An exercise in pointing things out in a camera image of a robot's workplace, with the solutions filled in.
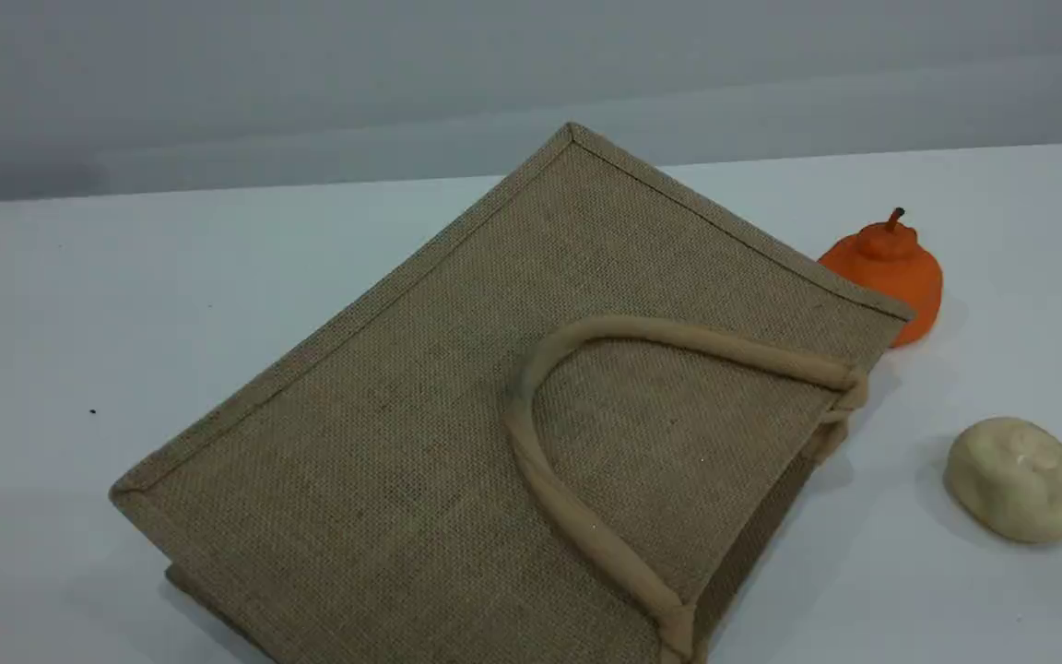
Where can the orange tangerine toy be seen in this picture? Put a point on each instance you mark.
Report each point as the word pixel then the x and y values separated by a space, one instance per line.
pixel 900 267

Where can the brown jute tote bag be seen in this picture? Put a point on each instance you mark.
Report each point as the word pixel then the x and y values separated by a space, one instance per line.
pixel 494 415

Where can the cream round bun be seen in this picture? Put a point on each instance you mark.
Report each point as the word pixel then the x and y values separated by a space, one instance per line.
pixel 1015 480

